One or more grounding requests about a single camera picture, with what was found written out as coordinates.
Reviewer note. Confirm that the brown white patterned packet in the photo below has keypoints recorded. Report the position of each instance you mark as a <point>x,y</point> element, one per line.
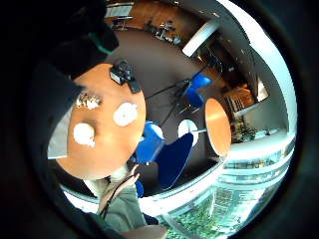
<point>88,100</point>

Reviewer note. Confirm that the black tripod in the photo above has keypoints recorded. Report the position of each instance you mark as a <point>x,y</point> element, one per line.
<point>177,91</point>

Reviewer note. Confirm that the white board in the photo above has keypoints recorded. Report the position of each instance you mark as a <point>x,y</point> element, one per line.
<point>118,11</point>

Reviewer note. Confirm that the round wooden side table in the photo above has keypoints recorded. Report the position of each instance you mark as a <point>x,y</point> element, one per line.
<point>217,126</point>

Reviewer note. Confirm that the white crumpled paper bowl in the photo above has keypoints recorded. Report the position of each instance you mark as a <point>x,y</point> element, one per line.
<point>83,134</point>

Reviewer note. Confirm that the black camera on stand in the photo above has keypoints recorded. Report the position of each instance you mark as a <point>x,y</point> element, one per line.
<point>123,73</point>

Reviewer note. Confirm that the white pillar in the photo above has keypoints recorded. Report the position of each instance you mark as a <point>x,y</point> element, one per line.
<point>199,38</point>

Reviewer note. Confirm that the white round plate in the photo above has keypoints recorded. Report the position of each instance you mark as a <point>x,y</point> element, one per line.
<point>125,114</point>

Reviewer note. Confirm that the the person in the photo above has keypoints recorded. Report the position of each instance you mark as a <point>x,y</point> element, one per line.
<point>126,212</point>

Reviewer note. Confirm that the green potted plant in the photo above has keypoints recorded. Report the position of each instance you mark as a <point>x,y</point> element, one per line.
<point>243,131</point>

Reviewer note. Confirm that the background tables and chairs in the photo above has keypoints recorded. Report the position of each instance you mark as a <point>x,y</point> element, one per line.
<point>162,30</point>

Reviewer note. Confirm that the blue chair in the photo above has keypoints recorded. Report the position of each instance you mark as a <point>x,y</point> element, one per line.
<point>149,142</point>
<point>197,89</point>
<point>174,159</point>

